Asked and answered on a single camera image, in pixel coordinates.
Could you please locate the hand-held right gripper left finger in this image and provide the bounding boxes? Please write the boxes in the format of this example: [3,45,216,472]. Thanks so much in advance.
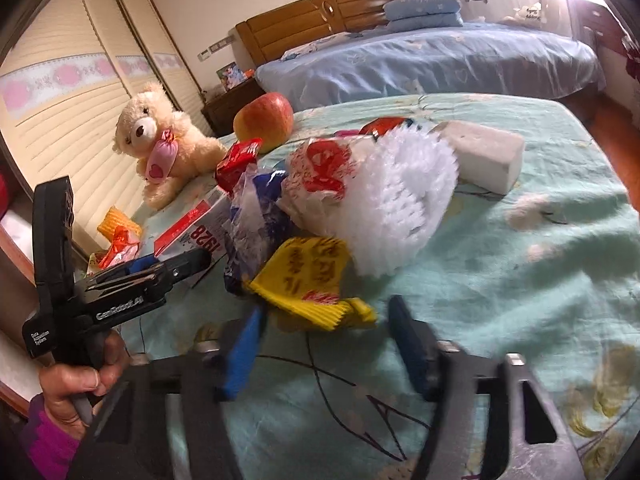
[67,305,268,480]

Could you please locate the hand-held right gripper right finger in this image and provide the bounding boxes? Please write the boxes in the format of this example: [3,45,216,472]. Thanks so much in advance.
[389,296,586,480]

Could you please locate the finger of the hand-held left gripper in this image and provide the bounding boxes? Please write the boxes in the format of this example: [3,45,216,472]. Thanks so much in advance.
[150,249,212,293]
[92,254,162,285]

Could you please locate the yellow snack packet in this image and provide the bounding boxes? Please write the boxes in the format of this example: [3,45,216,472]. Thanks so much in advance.
[247,236,378,333]

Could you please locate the red snack wrapper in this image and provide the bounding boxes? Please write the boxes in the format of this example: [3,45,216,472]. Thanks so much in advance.
[215,139,263,193]

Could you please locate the white foam block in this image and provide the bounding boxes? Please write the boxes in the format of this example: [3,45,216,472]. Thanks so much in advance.
[440,120,526,195]

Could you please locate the person's left forearm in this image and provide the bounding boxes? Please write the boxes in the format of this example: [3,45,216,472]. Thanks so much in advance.
[19,392,85,480]

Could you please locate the person's left hand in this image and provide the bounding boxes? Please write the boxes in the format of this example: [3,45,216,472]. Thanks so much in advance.
[42,329,131,433]

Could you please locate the orange red wrapper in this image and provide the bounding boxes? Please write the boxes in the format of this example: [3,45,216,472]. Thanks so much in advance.
[95,227,141,271]

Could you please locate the white box with red stripe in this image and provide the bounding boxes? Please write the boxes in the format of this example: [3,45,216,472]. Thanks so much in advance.
[154,187,236,266]

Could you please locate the blue white plastic bag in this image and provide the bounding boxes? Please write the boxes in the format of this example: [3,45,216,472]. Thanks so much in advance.
[224,167,296,298]

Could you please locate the floral light green pillow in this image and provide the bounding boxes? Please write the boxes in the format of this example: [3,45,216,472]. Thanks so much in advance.
[87,92,633,480]

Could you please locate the cream teddy bear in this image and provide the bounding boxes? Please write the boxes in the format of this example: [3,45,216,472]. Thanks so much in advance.
[112,81,228,211]

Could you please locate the cream sliding door wardrobe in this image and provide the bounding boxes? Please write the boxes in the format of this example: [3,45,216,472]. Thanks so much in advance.
[0,0,216,261]

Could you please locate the dark wooden nightstand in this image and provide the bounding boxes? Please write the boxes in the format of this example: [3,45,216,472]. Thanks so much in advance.
[201,79,266,136]

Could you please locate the red printed plastic bag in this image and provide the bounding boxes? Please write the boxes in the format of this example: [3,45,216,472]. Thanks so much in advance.
[277,135,381,231]

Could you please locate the red yellow apple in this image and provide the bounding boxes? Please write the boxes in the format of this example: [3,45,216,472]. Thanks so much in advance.
[233,91,295,153]

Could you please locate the orange silver snack wrapper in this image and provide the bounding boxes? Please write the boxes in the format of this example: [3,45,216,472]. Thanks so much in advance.
[360,116,416,137]

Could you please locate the light printed cloth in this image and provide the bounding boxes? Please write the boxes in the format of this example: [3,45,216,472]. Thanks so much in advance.
[282,32,361,61]

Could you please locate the wooden headboard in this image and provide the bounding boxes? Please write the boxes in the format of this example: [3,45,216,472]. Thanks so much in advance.
[235,0,401,68]

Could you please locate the bed with blue sheet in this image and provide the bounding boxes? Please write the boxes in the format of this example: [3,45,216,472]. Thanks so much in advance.
[255,20,603,111]

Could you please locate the blue folded quilt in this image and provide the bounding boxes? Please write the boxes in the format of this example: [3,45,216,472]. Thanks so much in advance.
[382,0,466,33]

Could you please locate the wooden drawer chest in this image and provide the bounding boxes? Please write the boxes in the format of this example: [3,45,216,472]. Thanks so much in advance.
[580,0,626,53]

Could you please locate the photo frame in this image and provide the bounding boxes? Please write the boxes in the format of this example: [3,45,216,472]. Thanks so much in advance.
[216,62,246,91]

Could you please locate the wall switch panel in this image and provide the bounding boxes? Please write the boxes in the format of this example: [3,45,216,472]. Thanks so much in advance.
[199,37,236,61]

